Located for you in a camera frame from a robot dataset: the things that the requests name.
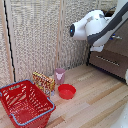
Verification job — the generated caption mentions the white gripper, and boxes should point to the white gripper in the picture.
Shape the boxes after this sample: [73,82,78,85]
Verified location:
[89,43,106,53]

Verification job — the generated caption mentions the dark brown drawer cabinet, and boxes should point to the dark brown drawer cabinet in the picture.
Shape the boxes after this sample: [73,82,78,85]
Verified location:
[87,8,128,83]

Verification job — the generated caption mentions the pink plastic cup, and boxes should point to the pink plastic cup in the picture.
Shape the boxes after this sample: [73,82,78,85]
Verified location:
[54,68,67,86]

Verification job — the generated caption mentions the red plastic bowl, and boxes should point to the red plastic bowl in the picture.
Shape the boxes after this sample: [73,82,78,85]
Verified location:
[57,83,77,101]

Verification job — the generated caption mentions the colourful snack box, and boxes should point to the colourful snack box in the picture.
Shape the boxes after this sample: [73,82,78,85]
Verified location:
[32,71,56,98]

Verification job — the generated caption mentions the red plastic shopping basket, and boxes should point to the red plastic shopping basket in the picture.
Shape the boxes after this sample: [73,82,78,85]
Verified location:
[0,79,57,128]

